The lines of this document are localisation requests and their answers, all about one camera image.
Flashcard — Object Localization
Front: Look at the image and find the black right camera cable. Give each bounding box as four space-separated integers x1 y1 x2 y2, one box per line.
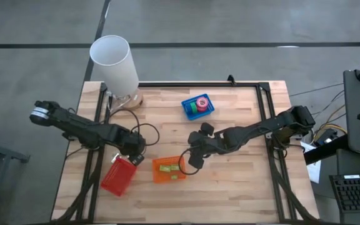
177 146 201 176

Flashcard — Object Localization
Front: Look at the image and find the white paper sheet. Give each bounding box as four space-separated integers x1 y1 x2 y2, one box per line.
301 142 322 184

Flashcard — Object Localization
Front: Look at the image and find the black keyboard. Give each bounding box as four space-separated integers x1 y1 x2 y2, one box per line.
329 173 360 214

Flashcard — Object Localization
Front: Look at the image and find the yellow cable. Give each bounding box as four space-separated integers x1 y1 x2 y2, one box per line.
311 123 340 138

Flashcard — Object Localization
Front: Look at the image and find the black desk beam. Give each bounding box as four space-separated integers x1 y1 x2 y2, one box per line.
304 134 349 166

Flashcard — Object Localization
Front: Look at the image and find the table lamp white shade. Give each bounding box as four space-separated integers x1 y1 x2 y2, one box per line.
89 34 144 111

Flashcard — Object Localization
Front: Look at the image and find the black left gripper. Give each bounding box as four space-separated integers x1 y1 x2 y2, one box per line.
119 130 147 168

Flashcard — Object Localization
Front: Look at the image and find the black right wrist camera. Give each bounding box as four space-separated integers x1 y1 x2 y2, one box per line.
187 154 205 170

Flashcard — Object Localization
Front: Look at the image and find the black camera cable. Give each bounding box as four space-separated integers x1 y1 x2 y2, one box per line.
107 107 161 148
177 146 201 176

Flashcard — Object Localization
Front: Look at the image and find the orange plastic basket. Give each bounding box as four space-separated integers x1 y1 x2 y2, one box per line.
151 156 188 185

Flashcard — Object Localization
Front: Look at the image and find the small black power box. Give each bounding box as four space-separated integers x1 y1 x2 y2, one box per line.
314 127 339 147

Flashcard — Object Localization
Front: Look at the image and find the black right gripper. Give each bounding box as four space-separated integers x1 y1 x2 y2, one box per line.
187 121 228 157

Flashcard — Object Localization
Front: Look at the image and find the dark grey desk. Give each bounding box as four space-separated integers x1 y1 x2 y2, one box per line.
336 148 360 225

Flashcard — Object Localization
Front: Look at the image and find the black left camera cable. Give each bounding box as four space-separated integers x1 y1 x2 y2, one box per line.
107 107 161 148

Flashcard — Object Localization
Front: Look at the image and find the red plastic basket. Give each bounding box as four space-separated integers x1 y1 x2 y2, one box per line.
100 157 138 198

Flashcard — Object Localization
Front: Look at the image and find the blue plastic basket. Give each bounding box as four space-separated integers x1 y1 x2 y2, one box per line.
180 92 216 122

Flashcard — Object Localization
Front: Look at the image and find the black aluminium table frame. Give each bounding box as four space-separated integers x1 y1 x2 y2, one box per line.
51 81 323 225

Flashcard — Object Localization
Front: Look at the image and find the pink tape roll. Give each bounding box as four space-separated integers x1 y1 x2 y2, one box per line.
196 96 210 109

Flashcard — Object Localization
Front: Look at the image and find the black floor cable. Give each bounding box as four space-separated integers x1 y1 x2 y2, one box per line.
288 82 345 98

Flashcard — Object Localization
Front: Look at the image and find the clear lamp cord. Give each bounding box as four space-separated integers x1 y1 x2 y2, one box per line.
106 92 137 114

